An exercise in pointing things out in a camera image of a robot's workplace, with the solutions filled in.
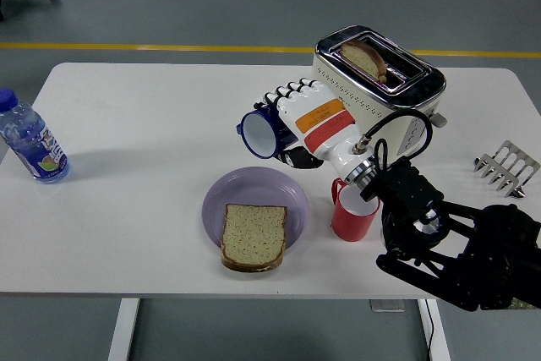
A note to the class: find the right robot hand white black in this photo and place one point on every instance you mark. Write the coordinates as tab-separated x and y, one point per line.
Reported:
321	124

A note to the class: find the blue enamel cup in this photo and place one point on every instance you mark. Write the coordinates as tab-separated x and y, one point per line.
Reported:
260	132

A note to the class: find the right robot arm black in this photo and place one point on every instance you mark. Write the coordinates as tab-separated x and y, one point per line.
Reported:
406	192

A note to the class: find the rounded bread slice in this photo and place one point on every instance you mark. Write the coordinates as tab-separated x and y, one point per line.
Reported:
361	58

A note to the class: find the red enamel cup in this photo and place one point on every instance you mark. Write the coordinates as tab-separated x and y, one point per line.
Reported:
351	225

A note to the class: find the square bread slice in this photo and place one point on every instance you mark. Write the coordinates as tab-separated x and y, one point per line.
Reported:
253	234

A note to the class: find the cream chrome toaster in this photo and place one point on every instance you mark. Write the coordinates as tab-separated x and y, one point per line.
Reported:
367	94

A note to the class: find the purple round plate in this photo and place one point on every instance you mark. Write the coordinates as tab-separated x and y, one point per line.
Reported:
253	187

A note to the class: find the silver metal toast rack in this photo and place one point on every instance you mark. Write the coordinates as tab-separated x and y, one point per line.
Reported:
513	158

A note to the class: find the white table leg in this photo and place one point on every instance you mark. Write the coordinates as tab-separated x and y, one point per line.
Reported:
441	335
122	331

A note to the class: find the blue-capped plastic drink bottle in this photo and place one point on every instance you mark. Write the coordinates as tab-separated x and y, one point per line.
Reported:
38	154

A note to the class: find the grey under-table bracket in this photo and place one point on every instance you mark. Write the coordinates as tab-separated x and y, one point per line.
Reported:
386	306

